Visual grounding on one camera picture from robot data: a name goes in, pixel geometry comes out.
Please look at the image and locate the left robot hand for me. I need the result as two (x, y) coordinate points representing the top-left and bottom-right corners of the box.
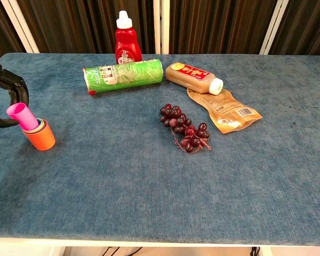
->
(0, 58), (30, 129)

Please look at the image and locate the pink plastic cup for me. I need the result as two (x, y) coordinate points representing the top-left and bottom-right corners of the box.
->
(6, 102), (40, 131)

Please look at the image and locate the blue plastic cup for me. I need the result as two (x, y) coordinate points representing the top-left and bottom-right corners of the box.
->
(25, 118), (43, 132)

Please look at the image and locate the yellow plastic cup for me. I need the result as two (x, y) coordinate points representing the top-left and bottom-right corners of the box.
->
(29, 118), (45, 133)

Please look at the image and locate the orange plastic cup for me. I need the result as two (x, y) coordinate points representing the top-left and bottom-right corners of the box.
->
(22, 119), (56, 151)

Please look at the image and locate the green chips can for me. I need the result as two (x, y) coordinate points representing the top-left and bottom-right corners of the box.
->
(82, 58), (164, 96)

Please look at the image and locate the red ketchup bottle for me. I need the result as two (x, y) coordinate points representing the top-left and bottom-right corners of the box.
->
(114, 10), (143, 65)

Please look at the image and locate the purple grape bunch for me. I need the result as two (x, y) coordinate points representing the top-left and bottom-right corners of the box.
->
(159, 103), (212, 154)

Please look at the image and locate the blue table cloth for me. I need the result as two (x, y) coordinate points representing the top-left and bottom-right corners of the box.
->
(0, 52), (320, 245)

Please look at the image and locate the brown drink bottle red label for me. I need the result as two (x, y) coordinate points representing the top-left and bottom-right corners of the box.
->
(165, 62), (224, 96)

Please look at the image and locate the brown spout pouch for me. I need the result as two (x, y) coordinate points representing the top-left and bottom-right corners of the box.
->
(186, 87), (263, 134)

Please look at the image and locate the white frame post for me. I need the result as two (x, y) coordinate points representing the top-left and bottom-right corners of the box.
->
(0, 0), (41, 54)
(153, 0), (170, 55)
(259, 0), (290, 55)

